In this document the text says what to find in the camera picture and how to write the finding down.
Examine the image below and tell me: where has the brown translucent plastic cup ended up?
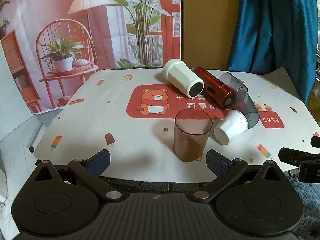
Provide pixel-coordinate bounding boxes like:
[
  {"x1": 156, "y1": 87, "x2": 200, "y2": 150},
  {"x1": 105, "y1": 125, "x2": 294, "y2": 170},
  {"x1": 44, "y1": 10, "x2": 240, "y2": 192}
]
[{"x1": 173, "y1": 109, "x2": 213, "y2": 162}]

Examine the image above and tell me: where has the small white faceted cup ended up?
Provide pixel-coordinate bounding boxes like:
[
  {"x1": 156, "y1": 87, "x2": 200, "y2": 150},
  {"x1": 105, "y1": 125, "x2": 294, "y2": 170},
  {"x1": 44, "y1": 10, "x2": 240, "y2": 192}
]
[{"x1": 214, "y1": 110, "x2": 248, "y2": 145}]

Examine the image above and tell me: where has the grey translucent cup near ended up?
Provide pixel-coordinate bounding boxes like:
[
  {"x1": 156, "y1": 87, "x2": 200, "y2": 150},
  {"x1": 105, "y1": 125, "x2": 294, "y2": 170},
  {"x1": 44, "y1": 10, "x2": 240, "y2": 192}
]
[{"x1": 232, "y1": 90, "x2": 260, "y2": 129}]

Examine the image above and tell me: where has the grey translucent cup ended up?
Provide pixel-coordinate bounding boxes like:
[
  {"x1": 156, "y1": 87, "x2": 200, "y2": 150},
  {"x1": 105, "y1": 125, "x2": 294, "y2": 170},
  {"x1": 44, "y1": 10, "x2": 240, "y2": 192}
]
[
  {"x1": 219, "y1": 72, "x2": 248, "y2": 92},
  {"x1": 232, "y1": 90, "x2": 260, "y2": 129}
]

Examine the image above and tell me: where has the red metallic cylinder cup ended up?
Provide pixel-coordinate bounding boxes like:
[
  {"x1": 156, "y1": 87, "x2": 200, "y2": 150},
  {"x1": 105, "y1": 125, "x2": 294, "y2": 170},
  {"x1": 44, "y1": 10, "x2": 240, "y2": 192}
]
[{"x1": 191, "y1": 67, "x2": 235, "y2": 109}]

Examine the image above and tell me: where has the grey translucent cup far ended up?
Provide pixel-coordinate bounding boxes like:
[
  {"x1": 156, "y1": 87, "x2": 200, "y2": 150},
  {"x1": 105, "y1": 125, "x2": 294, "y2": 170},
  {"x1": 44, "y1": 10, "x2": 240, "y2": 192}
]
[{"x1": 219, "y1": 72, "x2": 248, "y2": 92}]

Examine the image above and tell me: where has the large white faceted cup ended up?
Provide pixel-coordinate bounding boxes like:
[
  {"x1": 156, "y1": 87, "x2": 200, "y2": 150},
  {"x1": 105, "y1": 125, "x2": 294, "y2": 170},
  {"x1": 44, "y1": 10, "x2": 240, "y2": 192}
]
[{"x1": 162, "y1": 59, "x2": 204, "y2": 98}]

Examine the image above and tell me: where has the living room printed backdrop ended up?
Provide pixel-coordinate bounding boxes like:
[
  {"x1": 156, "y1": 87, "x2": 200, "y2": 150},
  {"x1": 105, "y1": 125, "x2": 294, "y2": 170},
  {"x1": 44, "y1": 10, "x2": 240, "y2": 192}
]
[{"x1": 1, "y1": 0, "x2": 181, "y2": 113}]

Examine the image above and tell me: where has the white cartoon bear table mat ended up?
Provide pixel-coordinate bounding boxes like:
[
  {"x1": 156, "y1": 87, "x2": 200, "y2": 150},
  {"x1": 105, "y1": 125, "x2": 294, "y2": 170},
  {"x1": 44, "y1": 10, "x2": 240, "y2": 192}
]
[{"x1": 34, "y1": 68, "x2": 319, "y2": 183}]

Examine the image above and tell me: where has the black gripper at right edge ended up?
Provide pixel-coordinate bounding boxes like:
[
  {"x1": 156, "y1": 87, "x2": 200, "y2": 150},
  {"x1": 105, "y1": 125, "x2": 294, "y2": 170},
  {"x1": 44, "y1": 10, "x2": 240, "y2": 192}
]
[{"x1": 278, "y1": 147, "x2": 320, "y2": 184}]

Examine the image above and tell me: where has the teal blue curtain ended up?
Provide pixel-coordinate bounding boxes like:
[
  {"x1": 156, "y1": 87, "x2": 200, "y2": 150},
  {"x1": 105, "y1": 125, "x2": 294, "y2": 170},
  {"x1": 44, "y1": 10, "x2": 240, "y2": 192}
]
[{"x1": 227, "y1": 0, "x2": 318, "y2": 103}]

